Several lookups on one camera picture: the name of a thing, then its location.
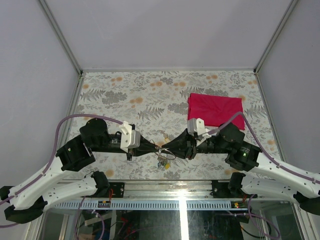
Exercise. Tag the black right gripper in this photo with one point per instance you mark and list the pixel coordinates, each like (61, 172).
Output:
(183, 145)

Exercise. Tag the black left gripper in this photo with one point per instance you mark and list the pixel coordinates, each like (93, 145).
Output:
(146, 147)

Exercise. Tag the metal keyring with clips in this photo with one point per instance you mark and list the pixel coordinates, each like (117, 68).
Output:
(164, 155)

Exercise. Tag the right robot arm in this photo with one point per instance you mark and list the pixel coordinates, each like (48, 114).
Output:
(258, 173)

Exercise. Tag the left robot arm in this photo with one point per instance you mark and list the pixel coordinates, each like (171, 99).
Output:
(40, 192)

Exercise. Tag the key with white-yellow tag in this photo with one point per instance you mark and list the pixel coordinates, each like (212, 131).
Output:
(165, 135)

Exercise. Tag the red folded cloth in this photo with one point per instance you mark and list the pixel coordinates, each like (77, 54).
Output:
(212, 109)

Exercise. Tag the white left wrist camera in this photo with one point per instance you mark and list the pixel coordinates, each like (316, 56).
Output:
(130, 138)

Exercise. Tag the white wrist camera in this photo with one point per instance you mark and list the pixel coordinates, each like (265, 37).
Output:
(130, 138)
(196, 127)

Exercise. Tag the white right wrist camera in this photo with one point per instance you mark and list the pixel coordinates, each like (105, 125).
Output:
(196, 127)

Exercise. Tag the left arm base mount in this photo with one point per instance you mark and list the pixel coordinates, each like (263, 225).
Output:
(114, 191)

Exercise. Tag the aluminium front rail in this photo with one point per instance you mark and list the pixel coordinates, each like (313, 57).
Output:
(160, 195)

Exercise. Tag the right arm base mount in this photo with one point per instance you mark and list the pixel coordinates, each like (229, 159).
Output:
(220, 190)

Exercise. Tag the left aluminium frame post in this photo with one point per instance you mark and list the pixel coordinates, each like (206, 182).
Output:
(43, 4)

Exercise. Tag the aluminium frame post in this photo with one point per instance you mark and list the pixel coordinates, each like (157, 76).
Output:
(43, 4)
(288, 12)

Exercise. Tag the right aluminium frame post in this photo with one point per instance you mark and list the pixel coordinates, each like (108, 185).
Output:
(288, 12)

